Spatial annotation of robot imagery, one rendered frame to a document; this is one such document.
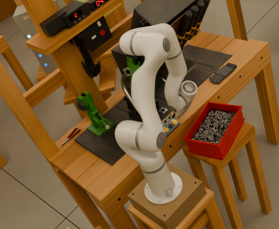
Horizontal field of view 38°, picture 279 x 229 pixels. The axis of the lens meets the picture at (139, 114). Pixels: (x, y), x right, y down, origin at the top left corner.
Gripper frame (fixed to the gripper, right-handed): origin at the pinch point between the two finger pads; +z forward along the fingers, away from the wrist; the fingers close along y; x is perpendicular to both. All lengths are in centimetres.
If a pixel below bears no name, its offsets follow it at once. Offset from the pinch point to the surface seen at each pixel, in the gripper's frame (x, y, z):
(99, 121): 35, -26, 27
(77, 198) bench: 21, -60, 82
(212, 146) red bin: -26.1, -2.5, -5.7
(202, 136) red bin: -17.4, 2.7, 4.3
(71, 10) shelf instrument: 81, -4, -17
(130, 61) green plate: 42.1, 4.9, -0.8
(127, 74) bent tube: 39.0, -0.3, 4.2
